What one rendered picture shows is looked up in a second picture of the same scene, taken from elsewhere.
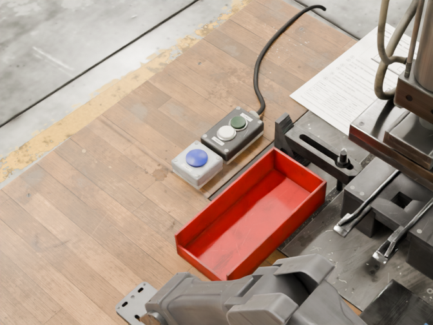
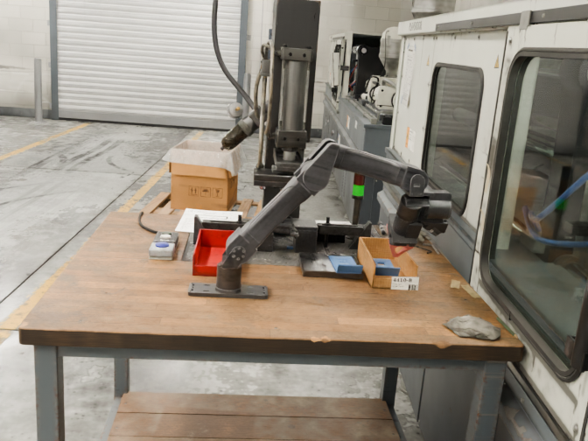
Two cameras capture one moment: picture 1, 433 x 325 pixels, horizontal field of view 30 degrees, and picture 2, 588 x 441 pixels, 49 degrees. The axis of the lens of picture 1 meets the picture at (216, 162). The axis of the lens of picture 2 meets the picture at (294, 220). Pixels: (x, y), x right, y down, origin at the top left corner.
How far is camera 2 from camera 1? 1.40 m
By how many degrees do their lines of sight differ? 54
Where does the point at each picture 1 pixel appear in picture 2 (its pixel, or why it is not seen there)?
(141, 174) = (133, 262)
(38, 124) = not seen: outside the picture
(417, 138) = (290, 162)
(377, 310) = (305, 259)
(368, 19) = not seen: hidden behind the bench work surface
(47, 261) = (123, 295)
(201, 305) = (274, 206)
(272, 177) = (204, 248)
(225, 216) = (199, 261)
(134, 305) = (198, 289)
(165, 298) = (241, 233)
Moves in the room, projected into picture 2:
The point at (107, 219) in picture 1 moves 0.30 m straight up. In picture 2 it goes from (136, 277) to (138, 164)
